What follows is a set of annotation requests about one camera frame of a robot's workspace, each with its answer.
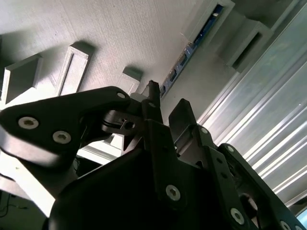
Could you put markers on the blue RAM stick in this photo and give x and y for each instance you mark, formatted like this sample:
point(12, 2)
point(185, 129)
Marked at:
point(189, 51)

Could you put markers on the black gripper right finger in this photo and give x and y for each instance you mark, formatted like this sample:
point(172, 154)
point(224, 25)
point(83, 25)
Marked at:
point(216, 163)

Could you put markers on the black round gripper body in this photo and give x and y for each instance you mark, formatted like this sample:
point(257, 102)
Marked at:
point(115, 196)

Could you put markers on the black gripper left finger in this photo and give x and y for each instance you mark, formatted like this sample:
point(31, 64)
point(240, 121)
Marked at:
point(48, 119)

